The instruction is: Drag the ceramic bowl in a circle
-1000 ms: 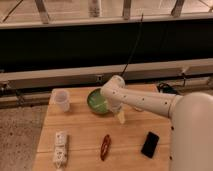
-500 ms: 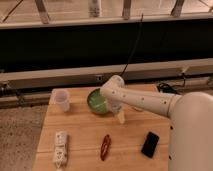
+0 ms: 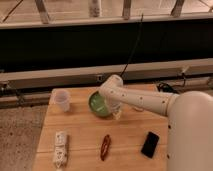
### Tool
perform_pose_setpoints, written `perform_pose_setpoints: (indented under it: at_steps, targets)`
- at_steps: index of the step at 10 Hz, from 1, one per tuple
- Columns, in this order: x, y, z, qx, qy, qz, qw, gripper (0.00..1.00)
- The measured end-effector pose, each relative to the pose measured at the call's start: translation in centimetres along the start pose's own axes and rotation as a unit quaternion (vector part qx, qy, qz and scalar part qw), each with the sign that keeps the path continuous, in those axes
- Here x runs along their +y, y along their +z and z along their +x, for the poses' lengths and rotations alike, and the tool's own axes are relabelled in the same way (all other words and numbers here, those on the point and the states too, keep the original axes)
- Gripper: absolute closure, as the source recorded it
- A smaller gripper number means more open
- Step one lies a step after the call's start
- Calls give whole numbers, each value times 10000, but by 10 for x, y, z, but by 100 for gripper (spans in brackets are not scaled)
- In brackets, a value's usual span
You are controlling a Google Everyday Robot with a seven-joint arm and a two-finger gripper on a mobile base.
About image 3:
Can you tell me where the black smartphone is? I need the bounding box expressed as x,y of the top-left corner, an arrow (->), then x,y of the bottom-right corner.
141,132 -> 159,158

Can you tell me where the clear plastic measuring cup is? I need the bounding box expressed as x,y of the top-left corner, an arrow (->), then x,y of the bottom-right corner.
52,89 -> 70,112

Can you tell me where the black hanging cable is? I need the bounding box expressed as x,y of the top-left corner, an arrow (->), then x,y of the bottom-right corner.
118,13 -> 145,79

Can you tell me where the white power strip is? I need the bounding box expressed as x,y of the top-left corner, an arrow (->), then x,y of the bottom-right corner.
53,131 -> 68,171

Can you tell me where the small white box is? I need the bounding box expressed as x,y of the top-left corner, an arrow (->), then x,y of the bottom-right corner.
133,106 -> 144,112

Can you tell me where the green ceramic bowl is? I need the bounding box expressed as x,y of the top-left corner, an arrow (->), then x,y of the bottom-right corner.
88,91 -> 111,118

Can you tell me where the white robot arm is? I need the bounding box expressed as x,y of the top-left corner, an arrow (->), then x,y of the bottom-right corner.
99,75 -> 213,171

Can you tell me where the black cable by arm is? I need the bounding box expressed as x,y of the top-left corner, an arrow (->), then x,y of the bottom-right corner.
155,81 -> 181,95

